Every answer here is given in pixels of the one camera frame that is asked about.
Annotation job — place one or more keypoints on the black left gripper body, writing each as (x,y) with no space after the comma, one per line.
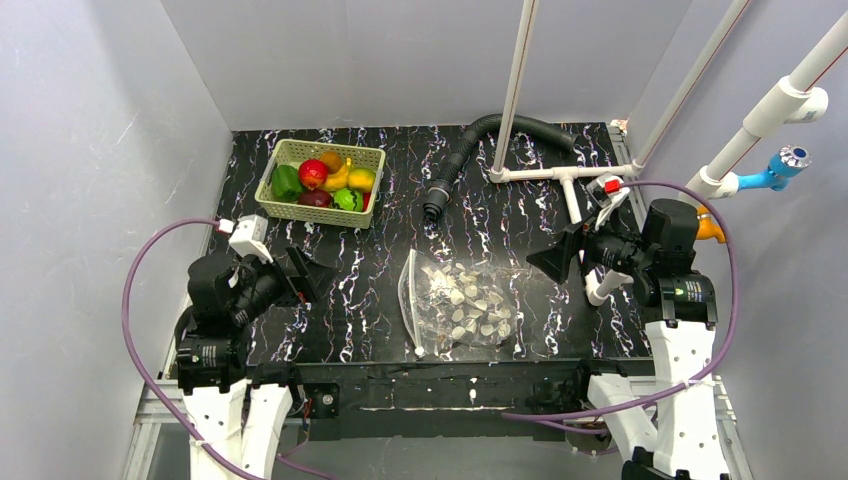
(293,268)

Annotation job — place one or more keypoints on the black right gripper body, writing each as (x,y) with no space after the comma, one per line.
(575,244)

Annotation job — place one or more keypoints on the dark green bell pepper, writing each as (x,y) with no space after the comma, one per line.
(285,184)

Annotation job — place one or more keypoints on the yellow fake banana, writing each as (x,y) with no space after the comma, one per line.
(338,180)

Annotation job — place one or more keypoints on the clear zip top bag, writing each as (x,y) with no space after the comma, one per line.
(445,304)

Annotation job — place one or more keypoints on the brown fake kiwi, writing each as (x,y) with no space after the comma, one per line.
(332,160)

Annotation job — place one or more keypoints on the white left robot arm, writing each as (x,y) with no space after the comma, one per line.
(239,410)

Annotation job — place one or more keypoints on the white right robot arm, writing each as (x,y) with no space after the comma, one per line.
(680,315)

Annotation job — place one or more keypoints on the orange tap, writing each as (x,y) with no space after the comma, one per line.
(708,227)

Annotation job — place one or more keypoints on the green plastic basket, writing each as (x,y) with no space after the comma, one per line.
(294,152)

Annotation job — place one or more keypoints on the blue tap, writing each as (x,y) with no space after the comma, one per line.
(787,163)

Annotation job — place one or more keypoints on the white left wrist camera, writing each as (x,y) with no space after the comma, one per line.
(246,235)

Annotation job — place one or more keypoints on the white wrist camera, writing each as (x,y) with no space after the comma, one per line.
(246,235)
(607,193)

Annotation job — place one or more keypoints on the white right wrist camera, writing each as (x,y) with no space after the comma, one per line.
(607,193)

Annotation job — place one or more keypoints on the aluminium frame rail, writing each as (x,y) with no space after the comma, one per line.
(152,415)

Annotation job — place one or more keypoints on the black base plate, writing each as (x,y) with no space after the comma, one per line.
(434,399)

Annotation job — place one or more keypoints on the white PVC pipe frame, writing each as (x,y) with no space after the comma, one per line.
(795,98)

